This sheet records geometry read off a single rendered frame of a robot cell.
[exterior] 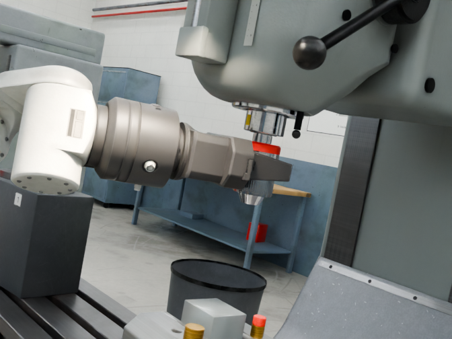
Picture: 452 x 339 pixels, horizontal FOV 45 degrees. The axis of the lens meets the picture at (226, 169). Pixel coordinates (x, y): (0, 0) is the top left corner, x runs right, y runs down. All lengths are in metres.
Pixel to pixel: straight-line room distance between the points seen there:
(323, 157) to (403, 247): 4.99
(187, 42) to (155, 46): 8.14
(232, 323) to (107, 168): 0.24
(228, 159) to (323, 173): 5.31
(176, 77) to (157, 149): 7.51
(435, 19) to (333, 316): 0.52
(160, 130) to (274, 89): 0.12
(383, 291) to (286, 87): 0.49
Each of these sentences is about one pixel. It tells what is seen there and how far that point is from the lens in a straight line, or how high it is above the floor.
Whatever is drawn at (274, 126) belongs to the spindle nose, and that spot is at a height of 1.29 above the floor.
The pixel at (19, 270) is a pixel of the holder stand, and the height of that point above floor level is 0.97.
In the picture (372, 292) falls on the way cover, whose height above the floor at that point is 1.06.
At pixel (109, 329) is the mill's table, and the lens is 0.95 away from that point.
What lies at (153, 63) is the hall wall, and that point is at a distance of 8.64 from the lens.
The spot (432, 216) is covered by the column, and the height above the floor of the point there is 1.21.
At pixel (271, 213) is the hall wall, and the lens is 6.32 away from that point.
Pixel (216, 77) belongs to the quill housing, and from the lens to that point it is 0.59.
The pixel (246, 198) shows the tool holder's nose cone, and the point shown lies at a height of 1.20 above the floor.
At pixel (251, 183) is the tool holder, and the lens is 0.62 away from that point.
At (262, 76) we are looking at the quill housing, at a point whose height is 1.33.
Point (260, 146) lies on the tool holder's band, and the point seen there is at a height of 1.26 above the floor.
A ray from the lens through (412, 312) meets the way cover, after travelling 0.93.
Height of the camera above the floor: 1.26
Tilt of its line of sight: 3 degrees down
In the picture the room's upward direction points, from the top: 11 degrees clockwise
